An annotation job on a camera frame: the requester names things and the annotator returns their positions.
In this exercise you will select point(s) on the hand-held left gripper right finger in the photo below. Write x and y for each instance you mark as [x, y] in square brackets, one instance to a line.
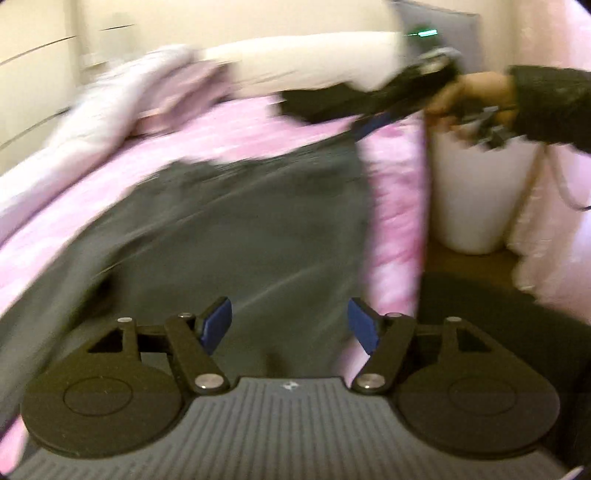
[364, 328]

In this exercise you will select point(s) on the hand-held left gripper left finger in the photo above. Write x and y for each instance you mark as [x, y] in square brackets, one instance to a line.
[216, 324]

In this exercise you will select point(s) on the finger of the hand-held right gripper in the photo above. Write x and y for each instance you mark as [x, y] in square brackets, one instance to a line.
[371, 125]

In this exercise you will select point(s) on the grey garment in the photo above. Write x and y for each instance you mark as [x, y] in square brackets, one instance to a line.
[231, 230]

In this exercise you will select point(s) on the person's right hand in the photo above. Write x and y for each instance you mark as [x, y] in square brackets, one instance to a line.
[480, 94]

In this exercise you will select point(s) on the grey headboard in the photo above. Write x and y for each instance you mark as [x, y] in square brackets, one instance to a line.
[448, 27]

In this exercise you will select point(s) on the pink fluffy blanket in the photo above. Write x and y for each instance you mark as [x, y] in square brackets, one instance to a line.
[398, 207]

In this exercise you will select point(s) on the white pillow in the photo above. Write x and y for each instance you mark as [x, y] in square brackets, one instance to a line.
[300, 60]

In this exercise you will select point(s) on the white round bin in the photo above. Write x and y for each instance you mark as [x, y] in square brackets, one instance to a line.
[480, 194]

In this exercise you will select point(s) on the pink curtain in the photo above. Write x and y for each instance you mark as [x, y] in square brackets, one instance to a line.
[554, 240]

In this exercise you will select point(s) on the pale quilt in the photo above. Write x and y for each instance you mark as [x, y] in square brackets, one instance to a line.
[92, 120]

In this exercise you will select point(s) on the white wardrobe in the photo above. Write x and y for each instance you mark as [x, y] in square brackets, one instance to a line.
[32, 69]

